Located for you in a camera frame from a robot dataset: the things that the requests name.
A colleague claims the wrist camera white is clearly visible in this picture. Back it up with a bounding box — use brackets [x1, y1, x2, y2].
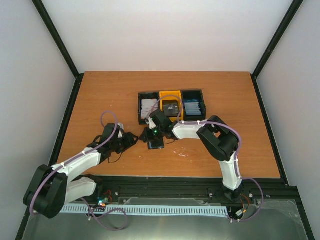
[117, 122, 125, 139]
[148, 117, 157, 129]

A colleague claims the yellow bin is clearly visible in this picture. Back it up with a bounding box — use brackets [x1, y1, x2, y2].
[159, 90, 184, 122]

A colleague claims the right black frame post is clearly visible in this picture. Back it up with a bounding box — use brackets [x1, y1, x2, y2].
[251, 0, 305, 78]

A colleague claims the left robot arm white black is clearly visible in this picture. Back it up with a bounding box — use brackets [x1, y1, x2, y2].
[22, 123, 139, 219]

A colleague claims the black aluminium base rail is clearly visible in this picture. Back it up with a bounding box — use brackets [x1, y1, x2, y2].
[72, 174, 300, 206]

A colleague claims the dark card stack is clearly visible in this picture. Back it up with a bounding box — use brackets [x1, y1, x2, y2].
[162, 100, 180, 118]

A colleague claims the black bin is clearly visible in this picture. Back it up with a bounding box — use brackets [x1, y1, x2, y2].
[181, 89, 207, 122]
[137, 92, 160, 125]

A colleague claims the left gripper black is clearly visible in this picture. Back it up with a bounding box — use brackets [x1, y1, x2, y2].
[110, 132, 138, 155]

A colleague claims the black bin left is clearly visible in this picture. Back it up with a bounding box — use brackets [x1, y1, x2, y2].
[137, 92, 160, 125]

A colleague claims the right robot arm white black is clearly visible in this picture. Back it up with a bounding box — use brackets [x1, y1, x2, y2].
[139, 109, 243, 202]

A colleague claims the black leather card holder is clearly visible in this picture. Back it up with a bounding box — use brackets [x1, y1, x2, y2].
[147, 138, 165, 150]

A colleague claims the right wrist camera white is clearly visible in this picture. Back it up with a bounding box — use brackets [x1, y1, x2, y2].
[148, 117, 157, 129]

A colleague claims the left black frame post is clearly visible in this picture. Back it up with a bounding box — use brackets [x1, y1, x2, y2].
[32, 0, 80, 79]

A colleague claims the red white card stack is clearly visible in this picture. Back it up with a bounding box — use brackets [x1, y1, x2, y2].
[140, 98, 158, 120]

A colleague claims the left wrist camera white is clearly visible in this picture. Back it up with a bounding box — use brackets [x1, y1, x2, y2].
[117, 122, 125, 139]

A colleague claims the black frame post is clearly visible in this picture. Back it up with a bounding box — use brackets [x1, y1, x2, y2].
[32, 0, 80, 79]
[251, 0, 305, 78]

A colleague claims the light blue cable duct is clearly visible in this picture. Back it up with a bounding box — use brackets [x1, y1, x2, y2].
[59, 204, 230, 217]

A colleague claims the black bin right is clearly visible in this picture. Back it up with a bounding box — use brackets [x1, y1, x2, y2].
[181, 89, 207, 122]

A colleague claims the blue card stack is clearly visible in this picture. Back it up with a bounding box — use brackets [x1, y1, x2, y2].
[184, 99, 202, 116]

